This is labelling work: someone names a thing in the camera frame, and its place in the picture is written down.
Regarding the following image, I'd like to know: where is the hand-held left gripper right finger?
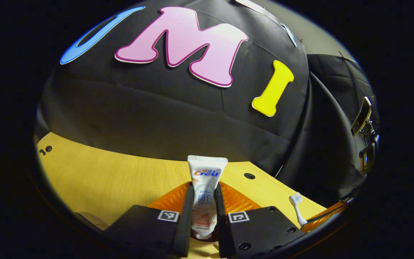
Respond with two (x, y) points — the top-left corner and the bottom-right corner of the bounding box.
(215, 182), (305, 258)

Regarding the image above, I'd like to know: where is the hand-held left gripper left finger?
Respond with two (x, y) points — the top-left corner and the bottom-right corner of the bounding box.
(103, 182), (195, 258)

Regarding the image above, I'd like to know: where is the light blue toothbrush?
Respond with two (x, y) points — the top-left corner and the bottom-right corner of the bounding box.
(289, 193), (308, 228)

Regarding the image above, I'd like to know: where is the white toothpaste tube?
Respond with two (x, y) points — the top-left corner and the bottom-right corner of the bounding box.
(187, 155), (229, 240)

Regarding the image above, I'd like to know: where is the black backdrop cloth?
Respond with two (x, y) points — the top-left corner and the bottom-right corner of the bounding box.
(36, 0), (376, 209)

